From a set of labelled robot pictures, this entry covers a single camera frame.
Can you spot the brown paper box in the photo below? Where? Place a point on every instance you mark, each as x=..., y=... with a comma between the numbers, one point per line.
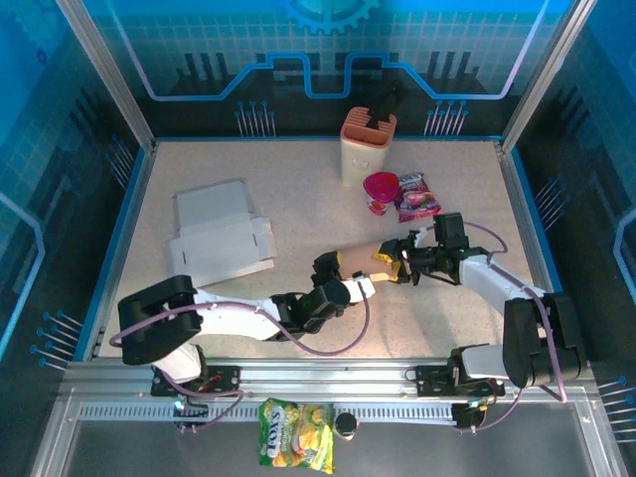
x=365, y=258

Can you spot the white paper box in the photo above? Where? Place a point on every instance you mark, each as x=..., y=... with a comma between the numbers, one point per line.
x=218, y=233

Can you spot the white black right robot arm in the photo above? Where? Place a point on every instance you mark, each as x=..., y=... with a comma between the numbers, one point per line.
x=487, y=278

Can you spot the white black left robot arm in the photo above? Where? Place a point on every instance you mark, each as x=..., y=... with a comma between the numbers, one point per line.
x=233, y=318

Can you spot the purple candy bag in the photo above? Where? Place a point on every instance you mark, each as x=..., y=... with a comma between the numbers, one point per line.
x=417, y=199

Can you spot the pink lidded cup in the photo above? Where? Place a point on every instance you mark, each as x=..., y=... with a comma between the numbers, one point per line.
x=380, y=186

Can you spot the beige knife block orange top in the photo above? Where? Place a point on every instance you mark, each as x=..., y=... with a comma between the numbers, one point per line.
x=363, y=154

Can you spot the black round knob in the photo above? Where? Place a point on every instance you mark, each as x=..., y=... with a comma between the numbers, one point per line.
x=345, y=425

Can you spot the yellow candy bag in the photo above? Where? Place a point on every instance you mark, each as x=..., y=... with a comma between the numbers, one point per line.
x=295, y=437

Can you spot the aluminium mounting rail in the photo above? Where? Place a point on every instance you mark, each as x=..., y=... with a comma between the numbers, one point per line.
x=323, y=377

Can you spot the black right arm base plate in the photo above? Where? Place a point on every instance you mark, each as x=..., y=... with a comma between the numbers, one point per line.
x=432, y=380

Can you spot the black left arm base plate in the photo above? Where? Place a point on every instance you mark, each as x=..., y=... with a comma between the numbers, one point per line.
x=228, y=380

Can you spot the aluminium frame post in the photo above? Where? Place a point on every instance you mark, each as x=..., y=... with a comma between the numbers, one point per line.
x=107, y=74
x=541, y=74

